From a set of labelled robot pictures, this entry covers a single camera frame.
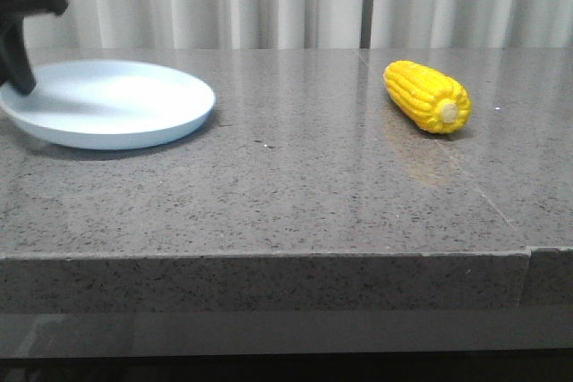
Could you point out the yellow corn cob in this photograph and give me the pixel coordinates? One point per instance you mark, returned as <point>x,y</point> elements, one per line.
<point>434,101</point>

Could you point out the light blue round plate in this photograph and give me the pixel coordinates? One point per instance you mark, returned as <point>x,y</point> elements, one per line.
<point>109,104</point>

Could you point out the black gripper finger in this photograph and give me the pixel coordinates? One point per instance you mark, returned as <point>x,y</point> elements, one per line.
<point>15,65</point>
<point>11,8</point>

